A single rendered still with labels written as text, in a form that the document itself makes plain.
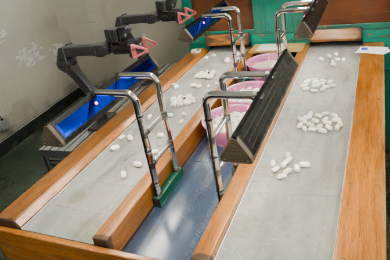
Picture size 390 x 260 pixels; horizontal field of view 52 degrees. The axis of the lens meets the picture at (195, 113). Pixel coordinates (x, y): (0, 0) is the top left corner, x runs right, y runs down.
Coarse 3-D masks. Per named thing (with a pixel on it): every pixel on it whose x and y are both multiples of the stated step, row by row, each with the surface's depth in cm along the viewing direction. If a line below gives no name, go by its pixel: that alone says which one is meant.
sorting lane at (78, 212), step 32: (224, 64) 248; (128, 128) 188; (160, 128) 183; (96, 160) 166; (128, 160) 162; (64, 192) 148; (96, 192) 145; (128, 192) 142; (32, 224) 134; (64, 224) 131; (96, 224) 129
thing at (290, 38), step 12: (252, 36) 262; (264, 36) 259; (288, 36) 253; (372, 36) 234; (384, 36) 231; (192, 48) 283; (216, 48) 281; (228, 48) 277; (384, 60) 238; (384, 72) 243
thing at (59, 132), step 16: (144, 64) 157; (112, 80) 140; (128, 80) 146; (144, 80) 153; (96, 96) 132; (112, 96) 137; (64, 112) 120; (80, 112) 124; (96, 112) 128; (48, 128) 113; (64, 128) 117; (80, 128) 121; (48, 144) 116; (64, 144) 115
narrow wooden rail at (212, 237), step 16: (304, 48) 244; (272, 128) 165; (256, 160) 143; (240, 176) 135; (240, 192) 128; (224, 208) 122; (208, 224) 117; (224, 224) 116; (208, 240) 111; (192, 256) 106; (208, 256) 106
